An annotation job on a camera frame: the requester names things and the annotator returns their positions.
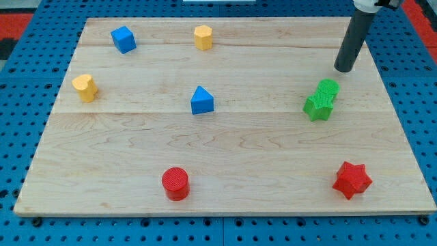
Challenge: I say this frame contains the blue cube block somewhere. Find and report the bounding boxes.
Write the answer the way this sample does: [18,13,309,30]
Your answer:
[111,26,137,54]

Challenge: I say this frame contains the green star block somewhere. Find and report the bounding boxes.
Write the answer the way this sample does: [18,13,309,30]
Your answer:
[302,92,334,121]

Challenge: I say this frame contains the wooden board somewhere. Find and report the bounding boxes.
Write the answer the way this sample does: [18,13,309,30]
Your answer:
[14,17,436,217]

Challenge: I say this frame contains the red cylinder block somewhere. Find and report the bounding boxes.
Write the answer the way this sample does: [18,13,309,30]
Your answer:
[161,167,190,201]

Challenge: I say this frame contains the red star block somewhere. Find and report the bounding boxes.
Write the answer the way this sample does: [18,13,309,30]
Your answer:
[333,161,373,200]

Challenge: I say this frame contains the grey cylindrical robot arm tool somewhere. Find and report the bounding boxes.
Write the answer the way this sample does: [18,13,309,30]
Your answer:
[334,8,376,72]

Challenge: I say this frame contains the yellow heart block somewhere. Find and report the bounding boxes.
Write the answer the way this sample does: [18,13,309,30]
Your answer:
[72,74,98,103]

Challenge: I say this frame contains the green cylinder block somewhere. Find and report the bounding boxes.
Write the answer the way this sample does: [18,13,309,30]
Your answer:
[316,79,341,99]

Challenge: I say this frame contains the blue triangle block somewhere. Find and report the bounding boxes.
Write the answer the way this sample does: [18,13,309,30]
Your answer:
[191,86,214,115]

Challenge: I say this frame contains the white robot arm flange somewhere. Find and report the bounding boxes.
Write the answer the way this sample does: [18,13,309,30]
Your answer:
[353,0,404,14]

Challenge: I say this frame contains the yellow hexagon block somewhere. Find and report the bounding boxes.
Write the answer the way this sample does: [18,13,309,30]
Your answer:
[194,25,213,51]

